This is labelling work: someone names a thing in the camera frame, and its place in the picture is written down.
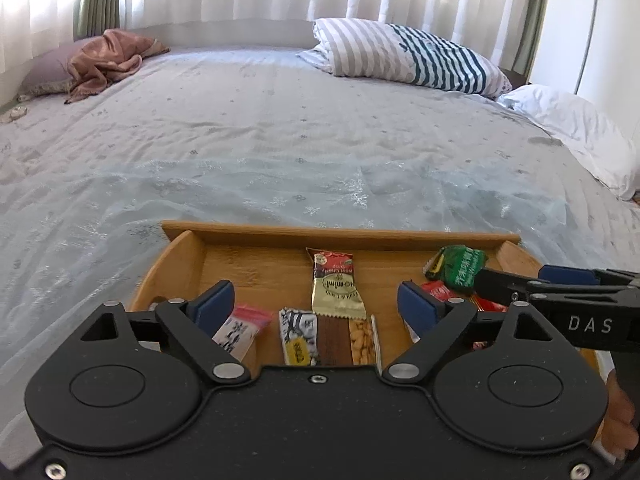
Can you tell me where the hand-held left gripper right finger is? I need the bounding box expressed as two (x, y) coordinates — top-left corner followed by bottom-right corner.
(381, 281), (576, 385)

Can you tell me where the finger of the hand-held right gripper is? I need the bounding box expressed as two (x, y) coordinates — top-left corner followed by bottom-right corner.
(539, 264), (640, 287)
(475, 267), (627, 307)

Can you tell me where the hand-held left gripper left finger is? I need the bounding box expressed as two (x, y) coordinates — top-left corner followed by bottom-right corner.
(60, 280), (251, 388)

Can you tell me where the dark red snack packet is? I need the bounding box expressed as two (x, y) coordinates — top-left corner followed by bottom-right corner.
(420, 280), (507, 313)

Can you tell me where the pink and white candy packet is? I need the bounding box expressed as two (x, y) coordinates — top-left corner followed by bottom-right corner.
(212, 303), (271, 362)

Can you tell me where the green snack packet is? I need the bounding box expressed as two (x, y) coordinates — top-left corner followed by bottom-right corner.
(425, 244), (489, 295)

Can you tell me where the wooden tray with handles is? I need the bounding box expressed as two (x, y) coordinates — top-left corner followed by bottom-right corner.
(127, 219), (601, 378)

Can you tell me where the small white pink candy packet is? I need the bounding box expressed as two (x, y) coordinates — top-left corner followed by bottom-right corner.
(317, 314), (382, 367)

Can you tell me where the gold snack packet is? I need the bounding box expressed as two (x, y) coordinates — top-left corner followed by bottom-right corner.
(305, 247), (367, 319)

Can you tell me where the black white yellow snack packet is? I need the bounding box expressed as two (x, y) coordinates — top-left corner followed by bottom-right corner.
(278, 307), (320, 367)

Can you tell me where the person's right hand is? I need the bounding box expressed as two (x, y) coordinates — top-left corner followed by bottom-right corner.
(602, 367), (640, 462)

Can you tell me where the white pillow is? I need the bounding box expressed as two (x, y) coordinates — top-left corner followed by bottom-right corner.
(497, 84), (640, 202)

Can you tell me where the striped pillow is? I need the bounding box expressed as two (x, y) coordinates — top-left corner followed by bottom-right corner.
(297, 17), (514, 101)

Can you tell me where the thin grey pole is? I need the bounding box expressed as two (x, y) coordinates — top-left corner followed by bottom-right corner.
(574, 0), (602, 97)

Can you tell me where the pink crumpled cloth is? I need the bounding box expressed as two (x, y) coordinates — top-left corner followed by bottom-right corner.
(64, 29), (171, 105)

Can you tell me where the purple pillow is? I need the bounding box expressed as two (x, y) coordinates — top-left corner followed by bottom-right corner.
(16, 37), (108, 102)

